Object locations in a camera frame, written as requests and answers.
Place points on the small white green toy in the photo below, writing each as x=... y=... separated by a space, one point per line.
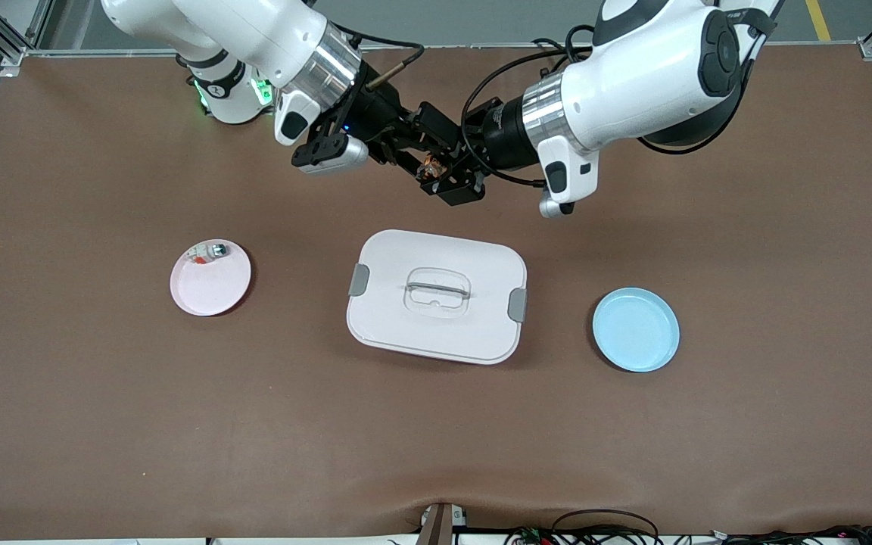
x=205 y=253

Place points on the brown table mat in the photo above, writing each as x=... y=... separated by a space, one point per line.
x=436 y=424

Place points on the light blue round plate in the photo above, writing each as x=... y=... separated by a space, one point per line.
x=633 y=333

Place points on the metal table edge bracket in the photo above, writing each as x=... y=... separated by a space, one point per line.
x=440 y=526

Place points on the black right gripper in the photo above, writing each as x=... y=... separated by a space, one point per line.
x=372 y=110

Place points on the white lidded storage box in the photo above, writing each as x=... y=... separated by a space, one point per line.
x=474 y=257

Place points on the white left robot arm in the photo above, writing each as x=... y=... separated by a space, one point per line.
x=633 y=83

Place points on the pink round plate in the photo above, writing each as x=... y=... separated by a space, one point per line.
x=209 y=291

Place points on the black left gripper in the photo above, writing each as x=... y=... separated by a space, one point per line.
x=502 y=136

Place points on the grey box latch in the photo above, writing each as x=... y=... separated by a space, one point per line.
x=359 y=280
x=517 y=305

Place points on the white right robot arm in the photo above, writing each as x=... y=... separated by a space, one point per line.
x=254 y=30

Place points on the black and orange switch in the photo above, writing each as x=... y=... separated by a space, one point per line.
x=434 y=165

